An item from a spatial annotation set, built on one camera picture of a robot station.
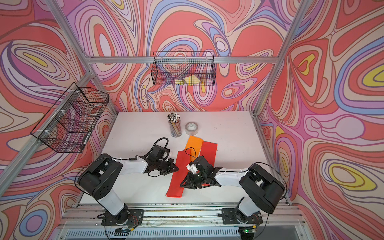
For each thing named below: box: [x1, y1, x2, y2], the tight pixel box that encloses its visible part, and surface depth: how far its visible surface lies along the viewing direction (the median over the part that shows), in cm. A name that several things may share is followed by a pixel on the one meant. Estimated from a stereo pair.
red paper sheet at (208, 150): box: [200, 140, 218, 167], surface depth 101 cm
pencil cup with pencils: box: [167, 112, 183, 138], surface depth 95 cm
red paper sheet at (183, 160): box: [165, 149, 191, 198], surface depth 89 cm
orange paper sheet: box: [184, 135, 204, 162], surface depth 103 cm
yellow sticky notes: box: [175, 75, 201, 86], surface depth 91 cm
